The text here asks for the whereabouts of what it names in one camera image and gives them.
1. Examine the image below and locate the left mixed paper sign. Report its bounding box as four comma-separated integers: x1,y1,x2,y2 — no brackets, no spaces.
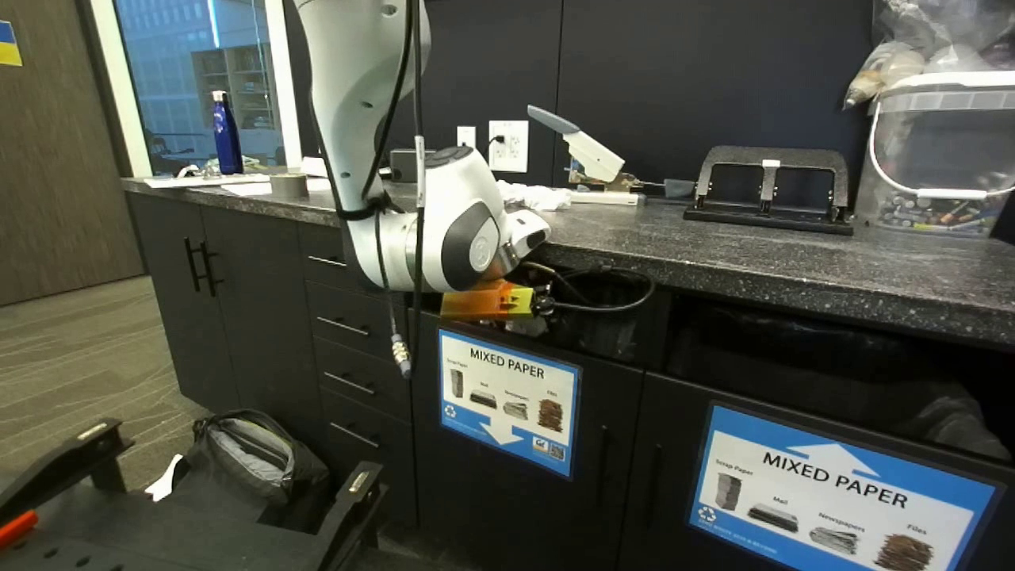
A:
438,328,582,480

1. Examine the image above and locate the black chair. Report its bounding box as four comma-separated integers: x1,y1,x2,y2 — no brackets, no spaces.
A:
0,418,385,571

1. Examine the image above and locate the bin black liner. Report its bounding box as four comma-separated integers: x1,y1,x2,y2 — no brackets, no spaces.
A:
666,305,1013,464
544,271,666,368

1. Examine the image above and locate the left bin black liner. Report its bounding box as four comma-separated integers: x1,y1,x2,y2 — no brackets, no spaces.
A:
544,271,666,368

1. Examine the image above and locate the black cabinet with drawers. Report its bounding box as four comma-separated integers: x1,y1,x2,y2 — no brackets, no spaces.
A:
131,191,1015,571

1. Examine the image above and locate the clear plastic storage bin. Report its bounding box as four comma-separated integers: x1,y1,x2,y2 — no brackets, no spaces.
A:
857,68,1015,237

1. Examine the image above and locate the black hole punch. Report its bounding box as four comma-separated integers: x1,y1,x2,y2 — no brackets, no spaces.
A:
685,145,854,233

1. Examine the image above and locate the right mixed paper sign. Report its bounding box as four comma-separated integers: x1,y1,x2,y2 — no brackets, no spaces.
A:
689,406,996,571

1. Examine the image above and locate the white wall outlet plate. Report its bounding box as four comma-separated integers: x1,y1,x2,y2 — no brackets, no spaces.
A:
490,121,530,173

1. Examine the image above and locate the blue water bottle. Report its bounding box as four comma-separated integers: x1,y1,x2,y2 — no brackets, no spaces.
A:
212,87,246,173

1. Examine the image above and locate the black grey backpack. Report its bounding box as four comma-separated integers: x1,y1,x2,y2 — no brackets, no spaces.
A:
173,409,332,532

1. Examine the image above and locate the mixed paper sign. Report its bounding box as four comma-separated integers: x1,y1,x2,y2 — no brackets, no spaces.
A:
438,328,582,480
689,406,996,571

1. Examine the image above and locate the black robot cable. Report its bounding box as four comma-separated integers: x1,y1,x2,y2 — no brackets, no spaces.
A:
313,0,660,376

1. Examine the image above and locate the white paper on floor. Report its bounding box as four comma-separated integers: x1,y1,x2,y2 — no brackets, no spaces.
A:
145,452,183,505

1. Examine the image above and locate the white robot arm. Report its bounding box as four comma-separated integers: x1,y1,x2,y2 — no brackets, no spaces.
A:
291,0,549,292

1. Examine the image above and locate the small white switch plate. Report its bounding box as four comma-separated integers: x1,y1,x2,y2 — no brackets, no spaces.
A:
457,127,477,150

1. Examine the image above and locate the right bin black liner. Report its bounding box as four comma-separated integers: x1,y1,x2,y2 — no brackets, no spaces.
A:
666,305,1013,464

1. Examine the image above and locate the grey tape roll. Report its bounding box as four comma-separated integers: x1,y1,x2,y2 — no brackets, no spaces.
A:
271,173,307,200

